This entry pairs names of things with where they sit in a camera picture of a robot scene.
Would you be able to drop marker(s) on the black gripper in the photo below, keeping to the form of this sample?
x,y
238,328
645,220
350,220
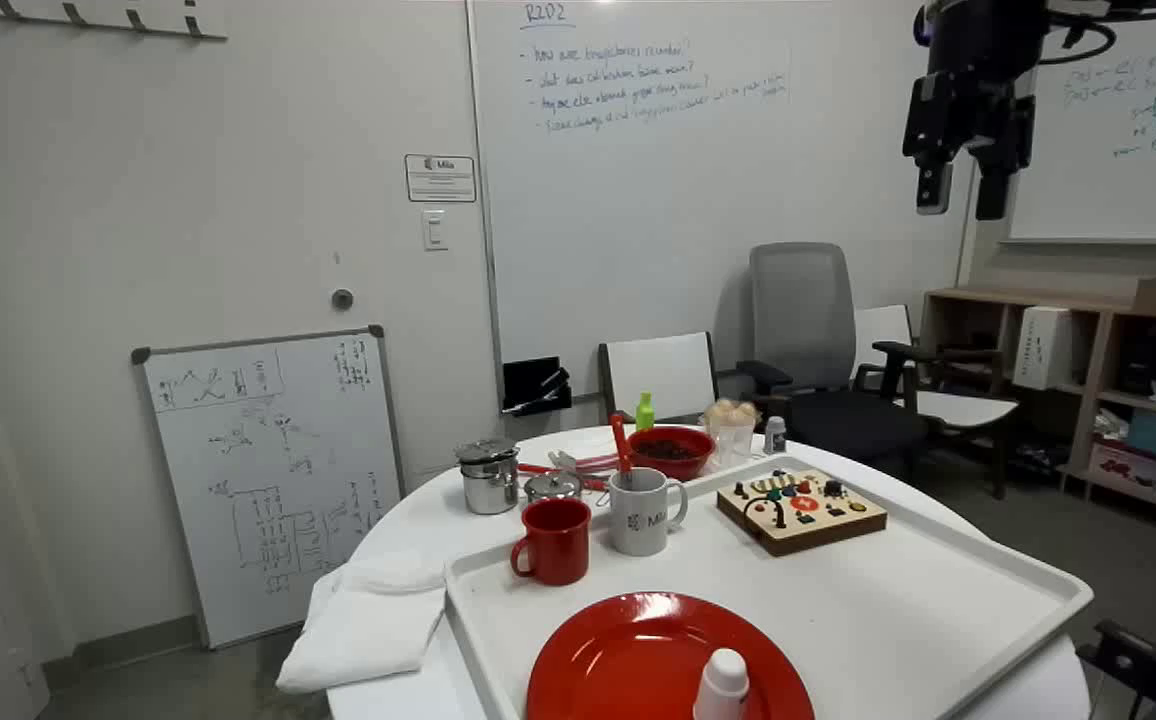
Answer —
x,y
969,123

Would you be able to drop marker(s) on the white shaker bottle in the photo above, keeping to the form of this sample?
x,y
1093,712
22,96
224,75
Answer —
x,y
723,682

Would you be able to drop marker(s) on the small glass salt shaker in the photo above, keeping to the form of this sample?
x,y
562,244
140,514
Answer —
x,y
775,432

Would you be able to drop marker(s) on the white mug with print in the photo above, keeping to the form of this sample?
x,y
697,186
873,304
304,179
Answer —
x,y
643,514

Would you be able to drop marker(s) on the red mug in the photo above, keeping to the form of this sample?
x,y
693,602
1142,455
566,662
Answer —
x,y
556,542

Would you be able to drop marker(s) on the red plate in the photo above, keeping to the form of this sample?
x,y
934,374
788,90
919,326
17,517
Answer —
x,y
616,662

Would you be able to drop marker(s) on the whiteboard with green writing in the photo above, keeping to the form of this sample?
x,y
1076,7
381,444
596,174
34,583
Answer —
x,y
1123,146

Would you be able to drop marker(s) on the white box on shelf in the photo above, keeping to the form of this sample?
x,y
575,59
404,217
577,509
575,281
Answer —
x,y
1042,344

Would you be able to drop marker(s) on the gray office chair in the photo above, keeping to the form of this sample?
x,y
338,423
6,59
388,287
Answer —
x,y
801,322

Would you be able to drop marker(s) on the wooden shelf unit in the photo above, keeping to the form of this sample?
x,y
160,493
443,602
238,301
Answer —
x,y
1099,360

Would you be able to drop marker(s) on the white chair with armrests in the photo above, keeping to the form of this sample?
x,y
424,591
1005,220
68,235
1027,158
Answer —
x,y
969,406

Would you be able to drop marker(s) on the pink and white box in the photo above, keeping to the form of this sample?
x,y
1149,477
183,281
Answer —
x,y
1139,469

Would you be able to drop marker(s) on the clear measuring cup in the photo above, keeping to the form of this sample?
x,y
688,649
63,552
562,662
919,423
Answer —
x,y
732,444

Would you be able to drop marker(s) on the wooden busy board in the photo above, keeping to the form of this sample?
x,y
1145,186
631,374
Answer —
x,y
801,514

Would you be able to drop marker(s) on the green plastic bottle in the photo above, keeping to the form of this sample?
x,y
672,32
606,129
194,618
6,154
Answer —
x,y
645,411

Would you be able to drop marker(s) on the red bowl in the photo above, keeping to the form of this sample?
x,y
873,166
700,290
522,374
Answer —
x,y
672,449

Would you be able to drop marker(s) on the large white plastic tray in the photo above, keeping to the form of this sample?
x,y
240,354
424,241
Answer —
x,y
897,602

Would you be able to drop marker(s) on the black file tray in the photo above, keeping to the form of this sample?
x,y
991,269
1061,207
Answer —
x,y
536,385

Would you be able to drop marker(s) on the small round metal lid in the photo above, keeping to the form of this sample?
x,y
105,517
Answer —
x,y
550,489

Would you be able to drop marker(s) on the metal canister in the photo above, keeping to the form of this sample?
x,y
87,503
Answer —
x,y
485,482

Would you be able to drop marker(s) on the white folded cloth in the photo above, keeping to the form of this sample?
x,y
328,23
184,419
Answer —
x,y
362,623

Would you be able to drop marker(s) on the small framed whiteboard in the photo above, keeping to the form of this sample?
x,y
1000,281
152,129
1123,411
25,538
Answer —
x,y
276,487

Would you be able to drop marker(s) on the large wall whiteboard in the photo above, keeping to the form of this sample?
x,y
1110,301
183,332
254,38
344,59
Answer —
x,y
683,241

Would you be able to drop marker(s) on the white chair with dark frame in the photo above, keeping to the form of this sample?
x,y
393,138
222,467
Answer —
x,y
659,374

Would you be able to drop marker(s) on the white wall sign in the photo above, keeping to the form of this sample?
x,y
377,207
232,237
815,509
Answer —
x,y
443,179

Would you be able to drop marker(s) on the white light switch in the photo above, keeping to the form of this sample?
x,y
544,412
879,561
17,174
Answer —
x,y
433,231

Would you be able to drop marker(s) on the round gray wall knob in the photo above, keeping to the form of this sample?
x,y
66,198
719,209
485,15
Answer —
x,y
340,297

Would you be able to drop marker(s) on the wall coat hook rack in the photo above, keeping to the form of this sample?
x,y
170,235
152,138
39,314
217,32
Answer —
x,y
99,15

